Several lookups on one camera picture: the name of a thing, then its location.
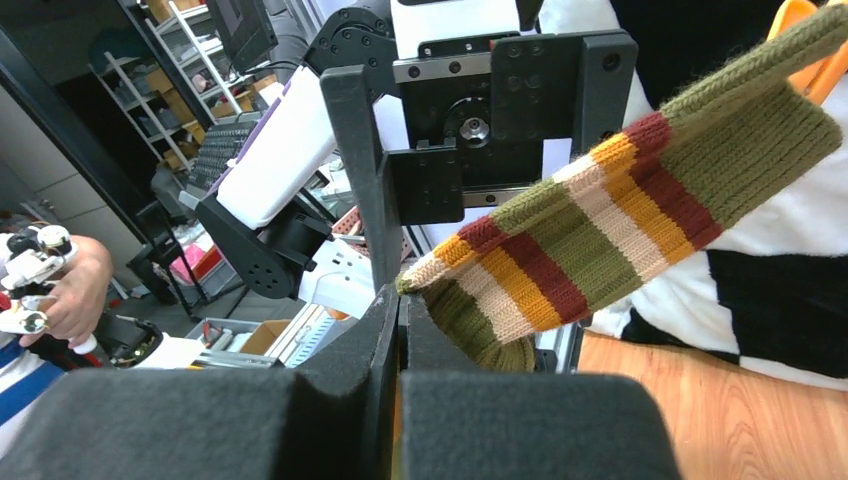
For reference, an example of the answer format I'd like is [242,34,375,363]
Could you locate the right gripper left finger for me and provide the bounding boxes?
[1,287,398,479]

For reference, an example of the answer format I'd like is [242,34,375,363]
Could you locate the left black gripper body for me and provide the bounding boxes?
[390,30,638,225]

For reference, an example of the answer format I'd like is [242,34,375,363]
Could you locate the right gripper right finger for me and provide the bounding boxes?
[400,296,680,479]

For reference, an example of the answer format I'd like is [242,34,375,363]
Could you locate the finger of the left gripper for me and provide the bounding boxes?
[320,65,403,290]

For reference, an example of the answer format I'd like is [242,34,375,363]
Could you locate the green striped sock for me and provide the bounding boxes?
[397,9,847,372]

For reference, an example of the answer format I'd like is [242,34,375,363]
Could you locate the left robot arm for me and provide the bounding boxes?
[196,1,638,317]

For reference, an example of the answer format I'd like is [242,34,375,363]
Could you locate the person hand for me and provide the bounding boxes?
[46,236,113,348]

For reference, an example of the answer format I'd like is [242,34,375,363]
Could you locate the black computer monitor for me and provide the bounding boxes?
[206,0,278,73]

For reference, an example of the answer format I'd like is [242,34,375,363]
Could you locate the metal storage shelf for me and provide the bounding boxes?
[88,1,275,171]

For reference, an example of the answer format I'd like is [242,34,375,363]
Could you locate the black white checkered blanket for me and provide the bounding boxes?
[540,1,847,390]

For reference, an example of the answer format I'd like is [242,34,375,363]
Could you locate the yellow clothes peg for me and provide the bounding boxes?
[767,0,847,105]

